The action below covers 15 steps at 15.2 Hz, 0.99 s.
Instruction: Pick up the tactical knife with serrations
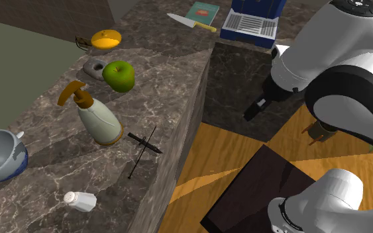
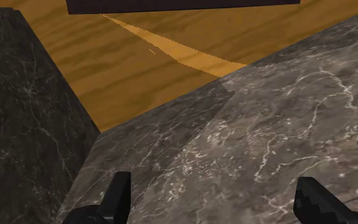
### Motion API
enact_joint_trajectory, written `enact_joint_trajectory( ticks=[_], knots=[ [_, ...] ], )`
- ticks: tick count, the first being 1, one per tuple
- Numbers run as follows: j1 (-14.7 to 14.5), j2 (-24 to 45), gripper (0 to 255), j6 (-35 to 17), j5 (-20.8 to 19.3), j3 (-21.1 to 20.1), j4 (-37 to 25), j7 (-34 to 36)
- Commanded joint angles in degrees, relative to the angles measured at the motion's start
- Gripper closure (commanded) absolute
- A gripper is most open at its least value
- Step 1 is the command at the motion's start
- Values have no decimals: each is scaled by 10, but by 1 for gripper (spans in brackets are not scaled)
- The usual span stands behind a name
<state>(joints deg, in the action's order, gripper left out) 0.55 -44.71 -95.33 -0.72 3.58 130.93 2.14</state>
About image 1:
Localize brown stool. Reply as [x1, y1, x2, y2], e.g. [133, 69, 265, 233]
[301, 120, 339, 146]

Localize teal book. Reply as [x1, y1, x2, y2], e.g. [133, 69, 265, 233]
[184, 1, 221, 26]

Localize black dagger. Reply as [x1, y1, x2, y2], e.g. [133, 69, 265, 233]
[127, 132, 164, 155]

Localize thin black stick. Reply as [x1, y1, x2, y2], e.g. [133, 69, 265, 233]
[127, 125, 158, 180]

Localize green apple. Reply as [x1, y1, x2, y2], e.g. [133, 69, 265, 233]
[101, 60, 136, 94]

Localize white pump bottle brown nozzle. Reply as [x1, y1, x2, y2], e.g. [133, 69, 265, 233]
[56, 80, 125, 146]

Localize orange dome lid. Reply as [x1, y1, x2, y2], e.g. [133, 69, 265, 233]
[90, 29, 123, 50]

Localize white salt shaker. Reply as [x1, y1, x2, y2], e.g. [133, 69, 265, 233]
[63, 191, 98, 213]

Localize yellow-handled kitchen knife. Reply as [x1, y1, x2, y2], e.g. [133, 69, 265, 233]
[166, 13, 218, 33]

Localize grey stone ring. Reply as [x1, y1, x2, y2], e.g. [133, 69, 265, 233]
[82, 58, 109, 82]

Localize brown wire glasses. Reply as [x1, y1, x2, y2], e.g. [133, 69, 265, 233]
[75, 35, 92, 52]

